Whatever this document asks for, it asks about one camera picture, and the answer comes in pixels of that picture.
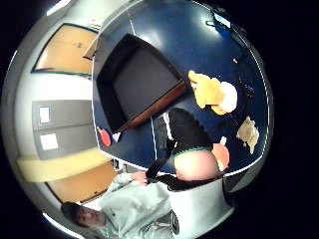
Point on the beige soft toy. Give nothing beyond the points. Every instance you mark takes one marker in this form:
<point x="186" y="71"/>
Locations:
<point x="248" y="133"/>

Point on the yellow and white soft toy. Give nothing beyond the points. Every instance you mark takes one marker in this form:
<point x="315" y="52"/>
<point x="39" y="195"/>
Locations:
<point x="207" y="91"/>

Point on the small pale purple object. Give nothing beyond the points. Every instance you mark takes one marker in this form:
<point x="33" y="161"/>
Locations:
<point x="116" y="136"/>

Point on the black box with wooden edge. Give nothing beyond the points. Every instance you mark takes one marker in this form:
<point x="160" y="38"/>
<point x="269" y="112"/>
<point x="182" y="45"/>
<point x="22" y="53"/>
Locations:
<point x="143" y="79"/>

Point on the red table tennis paddle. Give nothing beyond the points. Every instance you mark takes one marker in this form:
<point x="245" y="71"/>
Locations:
<point x="105" y="137"/>

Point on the the person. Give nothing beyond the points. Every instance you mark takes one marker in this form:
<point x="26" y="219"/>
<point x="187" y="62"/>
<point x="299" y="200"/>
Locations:
<point x="136" y="209"/>

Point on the orange wooden door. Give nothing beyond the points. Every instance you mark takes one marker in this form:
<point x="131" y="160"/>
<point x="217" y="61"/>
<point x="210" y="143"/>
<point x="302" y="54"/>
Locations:
<point x="66" y="49"/>
<point x="83" y="186"/>

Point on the white paper label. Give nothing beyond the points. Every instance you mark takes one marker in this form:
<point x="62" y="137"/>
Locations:
<point x="44" y="115"/>
<point x="49" y="142"/>

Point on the grey wall cabinet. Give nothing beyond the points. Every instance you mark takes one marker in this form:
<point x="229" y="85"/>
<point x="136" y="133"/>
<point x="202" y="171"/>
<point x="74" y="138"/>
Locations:
<point x="66" y="129"/>

